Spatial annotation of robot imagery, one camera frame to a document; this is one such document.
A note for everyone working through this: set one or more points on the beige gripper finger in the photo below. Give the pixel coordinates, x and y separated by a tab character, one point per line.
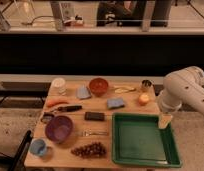
164	120

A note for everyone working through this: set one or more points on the blue sponge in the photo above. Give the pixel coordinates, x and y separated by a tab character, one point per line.
115	103

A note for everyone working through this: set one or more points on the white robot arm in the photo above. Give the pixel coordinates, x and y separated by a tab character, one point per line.
182	86

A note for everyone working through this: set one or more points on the yellow apple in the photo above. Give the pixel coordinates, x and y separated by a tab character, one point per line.
143	99

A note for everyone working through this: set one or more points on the green plastic tray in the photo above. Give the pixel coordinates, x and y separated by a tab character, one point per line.
137	141

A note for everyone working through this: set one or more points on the small metal cup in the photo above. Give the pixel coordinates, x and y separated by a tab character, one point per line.
145	85

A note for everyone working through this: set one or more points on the yellow banana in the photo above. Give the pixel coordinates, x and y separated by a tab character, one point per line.
124	89

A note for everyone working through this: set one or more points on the dark rectangular block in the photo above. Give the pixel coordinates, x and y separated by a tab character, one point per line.
95	116

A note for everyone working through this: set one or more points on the orange bowl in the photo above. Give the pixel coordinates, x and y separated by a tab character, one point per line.
98	86

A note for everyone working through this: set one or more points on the bunch of dark grapes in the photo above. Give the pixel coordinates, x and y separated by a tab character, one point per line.
93	150

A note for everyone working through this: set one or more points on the silver fork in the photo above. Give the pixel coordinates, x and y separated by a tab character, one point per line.
89	133

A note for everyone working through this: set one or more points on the grey blue cloth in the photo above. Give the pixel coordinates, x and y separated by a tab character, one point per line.
83	92

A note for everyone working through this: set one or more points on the purple bowl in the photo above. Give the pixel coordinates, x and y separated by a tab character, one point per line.
58	129

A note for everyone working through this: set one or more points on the orange carrot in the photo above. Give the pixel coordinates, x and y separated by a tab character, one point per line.
51	103

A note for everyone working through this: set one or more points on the seated person in background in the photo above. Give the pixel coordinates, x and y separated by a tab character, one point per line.
133	14

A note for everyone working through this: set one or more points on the blue mug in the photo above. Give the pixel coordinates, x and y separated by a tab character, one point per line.
38	147

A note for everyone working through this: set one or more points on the black stand left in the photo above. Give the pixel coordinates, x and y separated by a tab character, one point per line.
17	159

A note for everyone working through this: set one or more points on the black handled knife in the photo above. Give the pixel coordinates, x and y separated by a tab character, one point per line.
67	108

